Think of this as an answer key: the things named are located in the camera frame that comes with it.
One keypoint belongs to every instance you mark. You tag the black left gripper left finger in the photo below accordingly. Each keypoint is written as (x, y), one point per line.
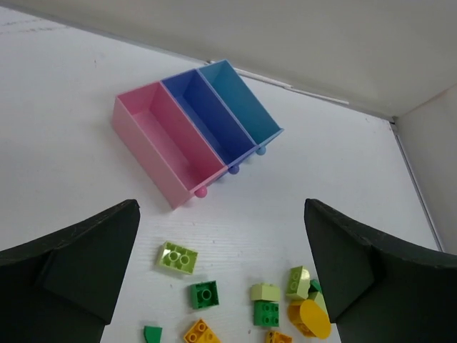
(64, 286)

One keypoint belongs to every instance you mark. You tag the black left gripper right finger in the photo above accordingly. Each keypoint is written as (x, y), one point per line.
(377, 287)

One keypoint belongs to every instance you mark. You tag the pale lime lego piece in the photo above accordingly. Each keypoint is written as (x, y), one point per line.
(318, 298)

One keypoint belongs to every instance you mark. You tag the green lego plate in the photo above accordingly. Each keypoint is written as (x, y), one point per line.
(315, 286)

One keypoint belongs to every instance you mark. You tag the yellow oval lego piece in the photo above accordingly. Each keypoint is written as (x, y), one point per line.
(309, 319)

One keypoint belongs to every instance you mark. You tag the lime sloped lego brick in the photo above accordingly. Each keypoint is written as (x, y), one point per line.
(298, 283)

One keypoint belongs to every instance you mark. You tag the green curved lego piece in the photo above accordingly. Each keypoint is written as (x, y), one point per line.
(152, 334)

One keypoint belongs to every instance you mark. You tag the green 2x2 lego brick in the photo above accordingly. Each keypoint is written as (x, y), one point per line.
(204, 295)
(266, 314)

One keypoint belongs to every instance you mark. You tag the lime rounded lego brick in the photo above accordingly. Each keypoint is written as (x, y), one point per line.
(265, 292)

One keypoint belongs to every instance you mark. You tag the yellow printed lego brick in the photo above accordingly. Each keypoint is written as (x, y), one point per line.
(273, 336)

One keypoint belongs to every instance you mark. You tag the lime 2x3 lego brick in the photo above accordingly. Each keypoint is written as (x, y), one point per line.
(177, 258)

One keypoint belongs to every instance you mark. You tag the yellow striped lego brick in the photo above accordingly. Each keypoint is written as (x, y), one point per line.
(200, 332)

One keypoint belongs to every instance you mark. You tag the pink drawer container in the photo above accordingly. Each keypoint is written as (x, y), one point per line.
(166, 143)

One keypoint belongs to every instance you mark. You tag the purple drawer container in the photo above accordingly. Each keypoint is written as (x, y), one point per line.
(211, 116)

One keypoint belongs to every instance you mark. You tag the light blue drawer container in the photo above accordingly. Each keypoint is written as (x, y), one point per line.
(242, 102)

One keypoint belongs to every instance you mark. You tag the aluminium rail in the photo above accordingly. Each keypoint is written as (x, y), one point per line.
(416, 186)

